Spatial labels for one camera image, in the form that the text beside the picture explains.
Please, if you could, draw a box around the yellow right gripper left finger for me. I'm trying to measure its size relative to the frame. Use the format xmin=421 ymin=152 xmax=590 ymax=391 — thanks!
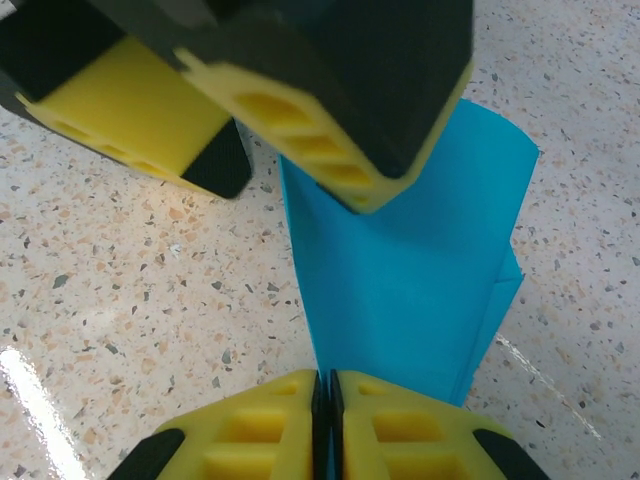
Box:
xmin=107 ymin=369 xmax=322 ymax=480

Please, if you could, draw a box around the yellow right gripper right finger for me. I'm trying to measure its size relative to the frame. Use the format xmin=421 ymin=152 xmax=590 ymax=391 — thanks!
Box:
xmin=329 ymin=368 xmax=544 ymax=480

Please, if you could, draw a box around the blue paper sheet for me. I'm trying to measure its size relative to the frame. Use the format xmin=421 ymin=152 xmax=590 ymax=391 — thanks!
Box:
xmin=277 ymin=97 xmax=542 ymax=480

